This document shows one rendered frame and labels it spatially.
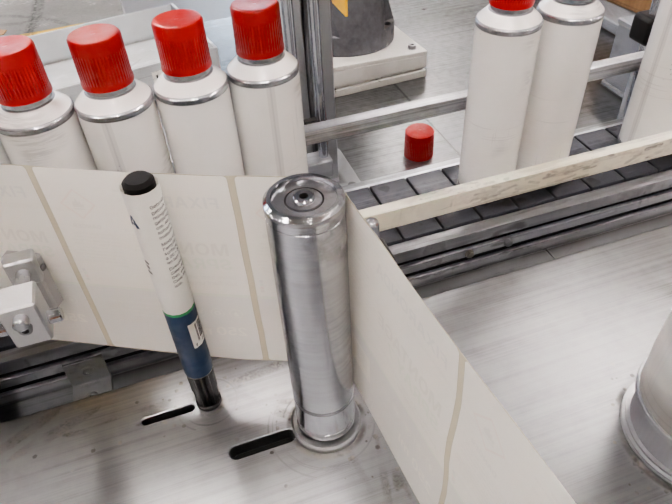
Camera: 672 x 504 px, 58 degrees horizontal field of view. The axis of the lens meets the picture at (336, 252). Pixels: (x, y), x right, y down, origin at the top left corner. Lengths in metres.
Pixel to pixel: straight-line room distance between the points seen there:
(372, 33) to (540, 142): 0.36
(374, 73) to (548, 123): 0.35
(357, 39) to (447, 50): 0.18
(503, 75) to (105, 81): 0.30
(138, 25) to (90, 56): 0.66
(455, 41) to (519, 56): 0.50
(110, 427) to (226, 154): 0.20
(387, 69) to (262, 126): 0.44
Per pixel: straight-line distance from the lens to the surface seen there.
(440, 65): 0.93
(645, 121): 0.67
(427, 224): 0.55
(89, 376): 0.54
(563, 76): 0.55
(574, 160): 0.59
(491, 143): 0.55
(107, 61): 0.42
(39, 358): 0.52
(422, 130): 0.71
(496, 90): 0.53
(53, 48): 1.06
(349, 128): 0.54
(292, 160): 0.47
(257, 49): 0.44
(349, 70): 0.84
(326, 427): 0.39
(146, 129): 0.44
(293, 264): 0.28
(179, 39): 0.42
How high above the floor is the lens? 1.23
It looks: 43 degrees down
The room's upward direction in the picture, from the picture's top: 4 degrees counter-clockwise
